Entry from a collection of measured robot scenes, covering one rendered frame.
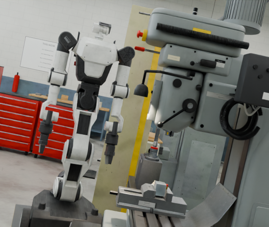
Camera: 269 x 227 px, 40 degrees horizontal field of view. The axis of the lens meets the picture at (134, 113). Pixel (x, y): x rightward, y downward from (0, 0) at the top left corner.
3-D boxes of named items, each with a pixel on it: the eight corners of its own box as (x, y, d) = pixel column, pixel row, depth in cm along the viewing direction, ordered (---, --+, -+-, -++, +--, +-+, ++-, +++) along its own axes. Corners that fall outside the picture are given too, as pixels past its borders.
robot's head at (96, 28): (90, 35, 257) (93, 23, 257) (104, 38, 260) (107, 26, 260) (91, 34, 251) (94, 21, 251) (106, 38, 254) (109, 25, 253)
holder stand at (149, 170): (136, 189, 218) (143, 157, 217) (134, 180, 240) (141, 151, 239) (156, 193, 219) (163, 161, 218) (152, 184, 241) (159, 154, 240)
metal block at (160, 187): (154, 195, 185) (156, 183, 184) (152, 191, 190) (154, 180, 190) (163, 197, 185) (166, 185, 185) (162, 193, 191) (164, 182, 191)
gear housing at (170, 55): (162, 62, 177) (166, 42, 177) (156, 65, 202) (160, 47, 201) (229, 77, 179) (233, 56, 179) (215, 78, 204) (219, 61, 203)
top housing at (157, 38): (147, 38, 175) (154, 4, 175) (143, 44, 201) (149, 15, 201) (242, 58, 178) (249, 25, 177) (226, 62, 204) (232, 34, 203)
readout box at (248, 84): (239, 101, 154) (250, 52, 153) (232, 100, 163) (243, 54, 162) (285, 111, 155) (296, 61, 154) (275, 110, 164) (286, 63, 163)
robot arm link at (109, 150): (100, 154, 260) (103, 137, 262) (113, 156, 263) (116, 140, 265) (104, 153, 248) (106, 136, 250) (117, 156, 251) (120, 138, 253)
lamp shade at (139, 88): (131, 93, 187) (133, 82, 187) (144, 96, 190) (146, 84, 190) (136, 95, 181) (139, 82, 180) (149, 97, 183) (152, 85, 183)
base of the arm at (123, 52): (114, 65, 272) (112, 49, 270) (131, 62, 274) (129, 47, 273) (118, 63, 257) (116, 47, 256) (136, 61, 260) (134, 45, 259)
